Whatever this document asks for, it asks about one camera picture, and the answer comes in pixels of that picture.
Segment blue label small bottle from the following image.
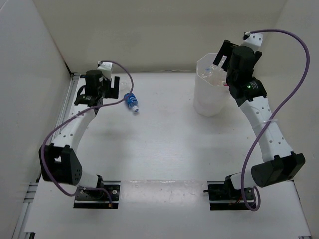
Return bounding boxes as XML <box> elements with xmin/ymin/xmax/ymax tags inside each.
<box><xmin>124</xmin><ymin>92</ymin><xmax>139</xmax><ymax>113</ymax></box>

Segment clear crushed capless bottle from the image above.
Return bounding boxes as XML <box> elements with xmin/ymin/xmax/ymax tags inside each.
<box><xmin>197</xmin><ymin>54</ymin><xmax>226</xmax><ymax>84</ymax></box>

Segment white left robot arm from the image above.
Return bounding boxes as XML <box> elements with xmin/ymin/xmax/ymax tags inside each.
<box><xmin>40</xmin><ymin>68</ymin><xmax>120</xmax><ymax>199</ymax></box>

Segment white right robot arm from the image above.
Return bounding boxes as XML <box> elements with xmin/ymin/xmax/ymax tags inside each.
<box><xmin>213</xmin><ymin>40</ymin><xmax>305</xmax><ymax>199</ymax></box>

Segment white plastic bin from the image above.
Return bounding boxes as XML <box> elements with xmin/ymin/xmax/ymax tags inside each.
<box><xmin>193</xmin><ymin>65</ymin><xmax>230</xmax><ymax>117</ymax></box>

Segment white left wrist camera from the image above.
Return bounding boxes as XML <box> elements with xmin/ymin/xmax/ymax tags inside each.
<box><xmin>97</xmin><ymin>61</ymin><xmax>113</xmax><ymax>80</ymax></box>

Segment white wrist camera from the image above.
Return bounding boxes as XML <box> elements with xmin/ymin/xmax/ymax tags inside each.
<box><xmin>97</xmin><ymin>61</ymin><xmax>113</xmax><ymax>80</ymax></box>
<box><xmin>242</xmin><ymin>32</ymin><xmax>263</xmax><ymax>49</ymax></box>

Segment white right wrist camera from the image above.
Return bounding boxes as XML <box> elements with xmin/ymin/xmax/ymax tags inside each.
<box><xmin>242</xmin><ymin>32</ymin><xmax>263</xmax><ymax>49</ymax></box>

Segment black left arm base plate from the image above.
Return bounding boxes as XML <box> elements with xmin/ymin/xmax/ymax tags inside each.
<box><xmin>73</xmin><ymin>181</ymin><xmax>121</xmax><ymax>209</ymax></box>

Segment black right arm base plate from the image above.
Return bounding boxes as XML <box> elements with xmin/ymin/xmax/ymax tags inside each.
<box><xmin>203</xmin><ymin>180</ymin><xmax>248</xmax><ymax>211</ymax></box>

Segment left aluminium frame rail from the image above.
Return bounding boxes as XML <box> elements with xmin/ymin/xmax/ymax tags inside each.
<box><xmin>12</xmin><ymin>74</ymin><xmax>80</xmax><ymax>239</ymax></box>

